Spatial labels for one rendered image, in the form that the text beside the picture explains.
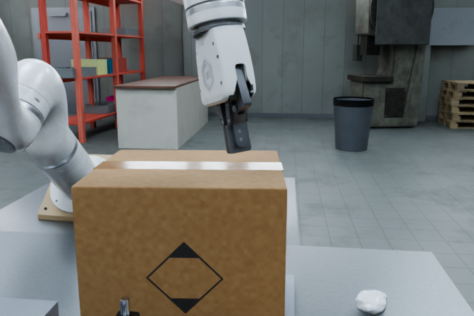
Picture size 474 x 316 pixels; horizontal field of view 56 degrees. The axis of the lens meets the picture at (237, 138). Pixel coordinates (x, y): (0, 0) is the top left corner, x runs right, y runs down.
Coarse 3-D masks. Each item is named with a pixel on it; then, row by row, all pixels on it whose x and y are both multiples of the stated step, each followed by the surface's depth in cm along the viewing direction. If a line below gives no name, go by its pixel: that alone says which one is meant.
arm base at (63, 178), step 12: (84, 156) 121; (96, 156) 137; (60, 168) 115; (72, 168) 117; (84, 168) 121; (60, 180) 119; (72, 180) 120; (60, 192) 131; (60, 204) 128; (72, 204) 128
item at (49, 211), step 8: (48, 192) 132; (48, 200) 131; (40, 208) 129; (48, 208) 129; (56, 208) 129; (40, 216) 128; (48, 216) 128; (56, 216) 128; (64, 216) 127; (72, 216) 127
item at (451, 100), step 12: (444, 84) 819; (456, 84) 761; (468, 84) 821; (444, 96) 812; (456, 96) 765; (468, 96) 792; (444, 108) 811; (456, 108) 771; (468, 108) 826; (444, 120) 803; (456, 120) 770; (468, 120) 768
